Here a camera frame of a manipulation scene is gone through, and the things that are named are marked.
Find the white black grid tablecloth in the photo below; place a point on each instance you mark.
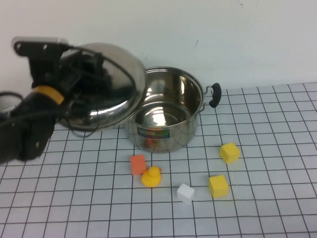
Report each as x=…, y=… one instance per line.
x=272, y=173

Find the yellow foam cube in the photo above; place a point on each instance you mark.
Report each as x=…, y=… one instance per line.
x=229, y=152
x=218, y=186

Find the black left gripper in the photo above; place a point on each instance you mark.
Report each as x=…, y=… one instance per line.
x=44, y=69

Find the orange foam cube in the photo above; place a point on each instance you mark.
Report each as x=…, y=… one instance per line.
x=138, y=164

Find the steel lid with black knob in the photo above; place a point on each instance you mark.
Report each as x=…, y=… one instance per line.
x=123, y=81

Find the yellow rubber duck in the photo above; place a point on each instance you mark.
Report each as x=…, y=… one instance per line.
x=151, y=179

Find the white foam cube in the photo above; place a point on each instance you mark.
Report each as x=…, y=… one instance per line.
x=185, y=193

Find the stainless steel cooking pot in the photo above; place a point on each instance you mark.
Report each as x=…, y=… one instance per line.
x=173, y=138

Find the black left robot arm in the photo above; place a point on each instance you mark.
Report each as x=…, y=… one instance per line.
x=27, y=129

